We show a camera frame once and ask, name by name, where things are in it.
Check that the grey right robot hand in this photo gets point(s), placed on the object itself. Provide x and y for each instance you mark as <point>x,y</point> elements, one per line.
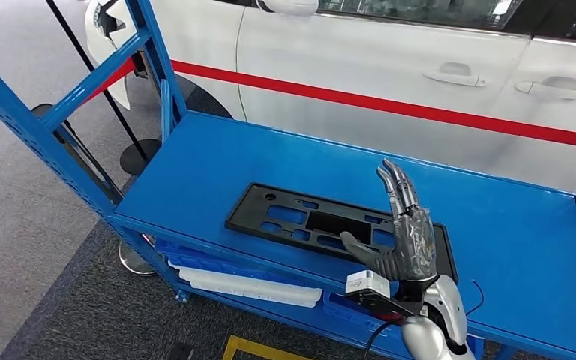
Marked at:
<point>414,248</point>

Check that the black plastic plate frame part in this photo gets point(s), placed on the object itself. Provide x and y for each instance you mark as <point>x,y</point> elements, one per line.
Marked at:
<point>253,213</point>

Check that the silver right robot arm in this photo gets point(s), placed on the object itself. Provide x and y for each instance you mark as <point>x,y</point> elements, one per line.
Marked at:
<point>447,308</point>

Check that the blue metal shelf rack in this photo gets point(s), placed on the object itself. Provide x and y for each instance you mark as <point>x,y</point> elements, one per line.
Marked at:
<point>218,164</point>

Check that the red barrier belt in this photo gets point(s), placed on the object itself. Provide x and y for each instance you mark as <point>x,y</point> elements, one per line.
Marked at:
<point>114,78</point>
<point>367,103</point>

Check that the white plastic crate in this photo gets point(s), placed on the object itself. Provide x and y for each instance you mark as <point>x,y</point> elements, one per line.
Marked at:
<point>248,290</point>

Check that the white car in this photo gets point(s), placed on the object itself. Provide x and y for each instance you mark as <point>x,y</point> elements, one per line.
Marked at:
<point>367,59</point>

